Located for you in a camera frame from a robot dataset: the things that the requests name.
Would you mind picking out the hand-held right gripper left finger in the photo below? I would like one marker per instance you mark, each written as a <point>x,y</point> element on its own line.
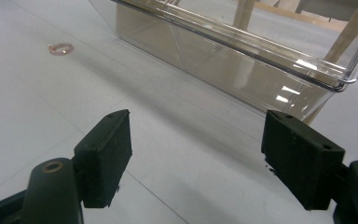
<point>102,161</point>

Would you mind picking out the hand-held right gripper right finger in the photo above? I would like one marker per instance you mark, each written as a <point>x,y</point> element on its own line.
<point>301,158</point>

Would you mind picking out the clear plastic storage bin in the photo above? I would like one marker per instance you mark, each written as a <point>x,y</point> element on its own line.
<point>230,53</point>

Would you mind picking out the wooden frame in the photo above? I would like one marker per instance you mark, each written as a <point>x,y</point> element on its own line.
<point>338,34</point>

